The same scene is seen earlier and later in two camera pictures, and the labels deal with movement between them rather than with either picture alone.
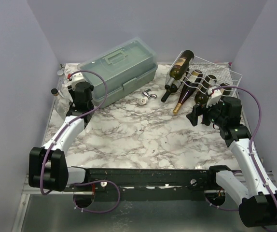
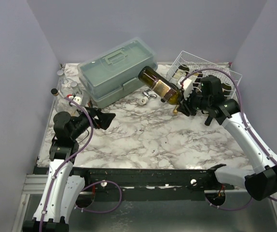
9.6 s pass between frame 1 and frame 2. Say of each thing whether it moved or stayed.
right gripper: moved
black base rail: stayed
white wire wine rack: stayed
